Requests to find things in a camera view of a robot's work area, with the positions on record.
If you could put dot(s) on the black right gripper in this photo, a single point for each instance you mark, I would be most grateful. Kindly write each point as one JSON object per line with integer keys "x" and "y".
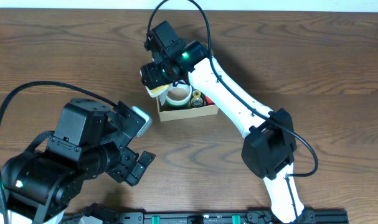
{"x": 154, "y": 78}

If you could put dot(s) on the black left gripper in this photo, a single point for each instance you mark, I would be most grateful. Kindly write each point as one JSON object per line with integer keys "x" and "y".
{"x": 126, "y": 163}

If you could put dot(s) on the yellow sticky note pad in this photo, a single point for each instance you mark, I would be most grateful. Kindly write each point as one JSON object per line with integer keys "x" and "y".
{"x": 157, "y": 91}

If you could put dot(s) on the beige masking tape roll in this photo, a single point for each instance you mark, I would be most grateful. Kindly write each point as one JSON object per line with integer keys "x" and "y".
{"x": 181, "y": 93}

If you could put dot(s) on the brown cardboard box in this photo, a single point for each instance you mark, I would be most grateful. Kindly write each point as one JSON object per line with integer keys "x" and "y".
{"x": 167, "y": 113}

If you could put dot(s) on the black teardrop tape measure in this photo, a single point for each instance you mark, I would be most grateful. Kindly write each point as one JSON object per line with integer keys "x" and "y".
{"x": 197, "y": 99}

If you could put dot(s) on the red stapler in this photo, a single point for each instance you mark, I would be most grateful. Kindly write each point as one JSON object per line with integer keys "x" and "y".
{"x": 208, "y": 100}

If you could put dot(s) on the green tape roll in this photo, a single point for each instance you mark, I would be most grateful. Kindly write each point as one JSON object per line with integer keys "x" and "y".
{"x": 180, "y": 106}

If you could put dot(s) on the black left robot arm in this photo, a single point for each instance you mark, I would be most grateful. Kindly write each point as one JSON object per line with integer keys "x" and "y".
{"x": 90, "y": 139}

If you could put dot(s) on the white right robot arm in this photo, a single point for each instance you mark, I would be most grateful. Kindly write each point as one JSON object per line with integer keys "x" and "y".
{"x": 269, "y": 141}

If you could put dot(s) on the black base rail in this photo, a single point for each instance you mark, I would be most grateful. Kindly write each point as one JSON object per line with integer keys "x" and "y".
{"x": 248, "y": 217}

